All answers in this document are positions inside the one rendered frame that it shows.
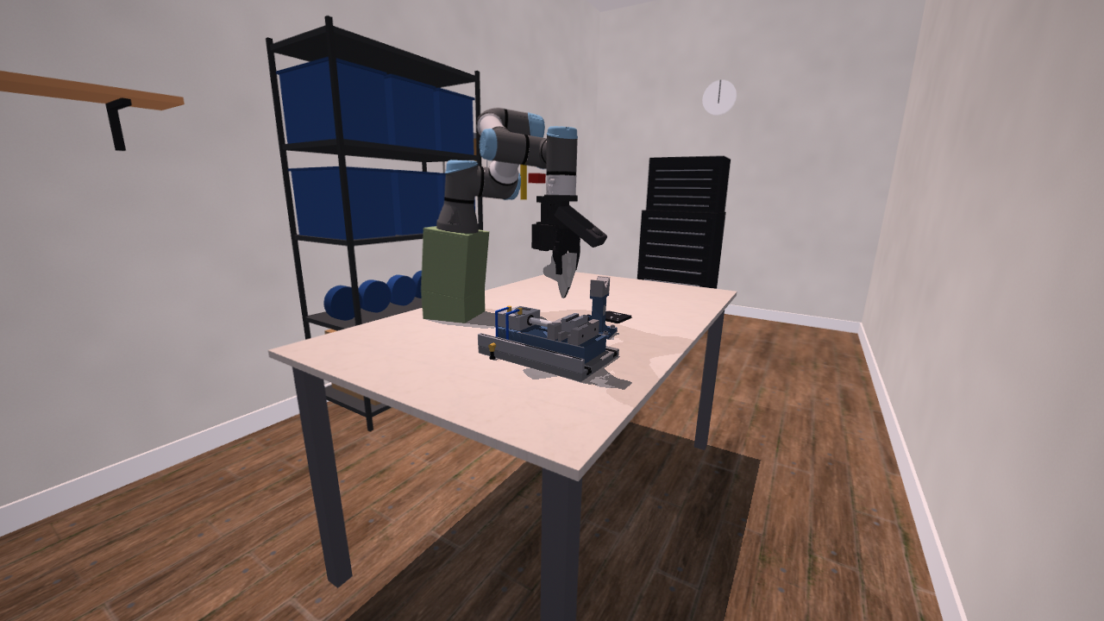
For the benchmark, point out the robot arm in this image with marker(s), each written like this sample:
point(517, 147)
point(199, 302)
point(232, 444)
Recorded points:
point(519, 141)

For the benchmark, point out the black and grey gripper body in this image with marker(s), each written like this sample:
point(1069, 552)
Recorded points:
point(543, 236)

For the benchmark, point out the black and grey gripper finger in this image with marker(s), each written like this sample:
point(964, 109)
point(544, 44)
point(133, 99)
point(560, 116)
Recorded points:
point(573, 259)
point(557, 269)

